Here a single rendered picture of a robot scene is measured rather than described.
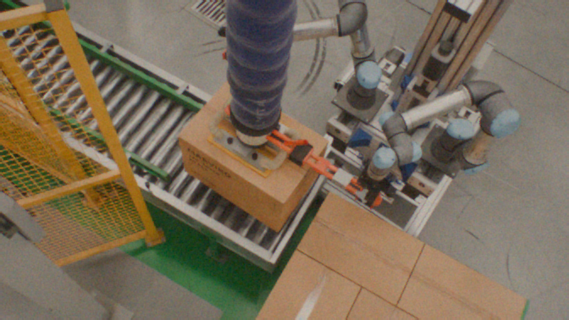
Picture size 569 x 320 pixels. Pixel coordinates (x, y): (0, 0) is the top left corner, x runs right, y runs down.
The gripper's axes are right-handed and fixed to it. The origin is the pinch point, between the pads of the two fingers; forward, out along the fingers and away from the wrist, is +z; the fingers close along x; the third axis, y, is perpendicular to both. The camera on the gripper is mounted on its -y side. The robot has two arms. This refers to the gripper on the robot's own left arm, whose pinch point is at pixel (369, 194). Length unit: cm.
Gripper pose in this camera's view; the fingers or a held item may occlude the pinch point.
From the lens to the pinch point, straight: 232.7
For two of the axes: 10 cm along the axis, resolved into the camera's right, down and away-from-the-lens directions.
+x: -5.5, 7.3, -4.1
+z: -0.8, 4.5, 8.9
